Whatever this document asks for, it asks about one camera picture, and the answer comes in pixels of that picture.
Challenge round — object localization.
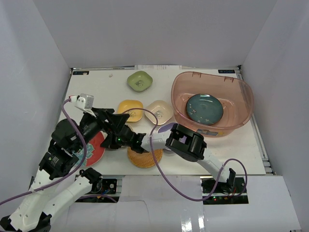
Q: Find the teal round ceramic plate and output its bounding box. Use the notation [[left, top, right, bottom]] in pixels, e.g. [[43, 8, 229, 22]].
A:
[[186, 94, 224, 126]]

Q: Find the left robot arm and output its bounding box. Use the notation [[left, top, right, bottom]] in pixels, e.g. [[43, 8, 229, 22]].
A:
[[0, 108, 129, 232]]

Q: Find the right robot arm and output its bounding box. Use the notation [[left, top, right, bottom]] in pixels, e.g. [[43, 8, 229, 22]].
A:
[[100, 123, 236, 193]]

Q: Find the pink translucent plastic bin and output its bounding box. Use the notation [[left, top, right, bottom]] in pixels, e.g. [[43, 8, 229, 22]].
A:
[[171, 72, 254, 138]]

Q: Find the red floral round plate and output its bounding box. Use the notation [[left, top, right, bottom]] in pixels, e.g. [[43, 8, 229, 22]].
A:
[[81, 132, 105, 167]]

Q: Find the yellow square panda dish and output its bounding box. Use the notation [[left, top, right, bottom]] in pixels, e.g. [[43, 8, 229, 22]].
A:
[[117, 100, 143, 123]]

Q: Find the woven bamboo round tray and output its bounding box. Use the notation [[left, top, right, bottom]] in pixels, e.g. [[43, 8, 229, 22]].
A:
[[127, 147, 155, 169]]

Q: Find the purple square panda dish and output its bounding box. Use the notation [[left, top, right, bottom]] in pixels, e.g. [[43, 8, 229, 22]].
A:
[[156, 122, 179, 152]]

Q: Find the cream square panda dish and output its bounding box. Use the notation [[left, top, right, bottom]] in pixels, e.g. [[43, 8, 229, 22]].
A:
[[145, 100, 173, 125]]

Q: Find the green square panda dish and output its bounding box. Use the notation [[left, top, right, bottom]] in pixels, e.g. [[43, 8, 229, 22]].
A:
[[127, 71, 153, 92]]

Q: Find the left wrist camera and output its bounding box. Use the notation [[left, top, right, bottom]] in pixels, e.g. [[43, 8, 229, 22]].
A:
[[69, 93, 95, 116]]

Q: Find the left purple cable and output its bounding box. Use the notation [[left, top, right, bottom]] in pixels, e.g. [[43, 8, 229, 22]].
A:
[[0, 96, 119, 206]]

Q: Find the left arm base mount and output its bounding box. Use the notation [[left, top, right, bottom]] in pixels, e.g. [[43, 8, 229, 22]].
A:
[[76, 178, 119, 203]]

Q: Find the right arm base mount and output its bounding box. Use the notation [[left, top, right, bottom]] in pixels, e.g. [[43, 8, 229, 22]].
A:
[[201, 177, 249, 205]]

